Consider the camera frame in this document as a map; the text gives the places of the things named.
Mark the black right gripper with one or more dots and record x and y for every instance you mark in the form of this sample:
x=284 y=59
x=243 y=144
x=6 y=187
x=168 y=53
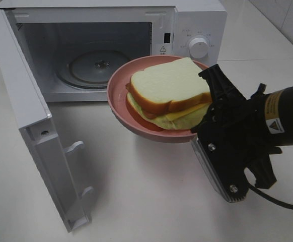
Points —
x=228 y=140

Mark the toy sandwich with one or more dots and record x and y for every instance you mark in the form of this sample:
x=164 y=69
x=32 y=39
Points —
x=169 y=96

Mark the pink plate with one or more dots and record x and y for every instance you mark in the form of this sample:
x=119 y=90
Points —
x=116 y=94

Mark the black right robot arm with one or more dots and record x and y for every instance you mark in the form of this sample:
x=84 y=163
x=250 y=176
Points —
x=275 y=120

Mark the upper white power knob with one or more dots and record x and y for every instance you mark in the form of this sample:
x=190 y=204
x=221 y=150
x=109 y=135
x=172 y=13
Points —
x=198 y=47

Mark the white microwave oven body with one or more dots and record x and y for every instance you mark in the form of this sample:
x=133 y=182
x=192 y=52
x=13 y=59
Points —
x=56 y=29

